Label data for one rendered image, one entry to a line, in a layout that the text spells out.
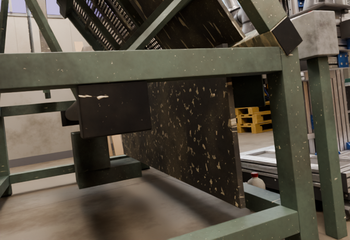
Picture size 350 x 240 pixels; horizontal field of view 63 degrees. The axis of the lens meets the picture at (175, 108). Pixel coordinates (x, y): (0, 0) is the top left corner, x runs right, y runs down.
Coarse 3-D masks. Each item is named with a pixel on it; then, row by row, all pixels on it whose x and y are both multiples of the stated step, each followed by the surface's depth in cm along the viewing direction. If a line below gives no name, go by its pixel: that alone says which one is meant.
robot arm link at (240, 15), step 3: (240, 6) 198; (240, 9) 199; (237, 12) 201; (240, 12) 198; (243, 12) 195; (237, 15) 201; (240, 15) 198; (243, 15) 195; (246, 15) 193; (237, 18) 201; (240, 18) 199; (243, 18) 195; (246, 18) 193; (240, 21) 201; (243, 21) 195
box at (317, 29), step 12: (312, 12) 113; (324, 12) 115; (300, 24) 119; (312, 24) 114; (324, 24) 114; (312, 36) 114; (324, 36) 114; (336, 36) 117; (300, 48) 120; (312, 48) 115; (324, 48) 114; (336, 48) 117; (300, 60) 123
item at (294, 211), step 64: (0, 64) 70; (64, 64) 76; (128, 64) 83; (192, 64) 91; (256, 64) 101; (0, 128) 251; (128, 128) 83; (192, 128) 139; (0, 192) 210; (256, 192) 132
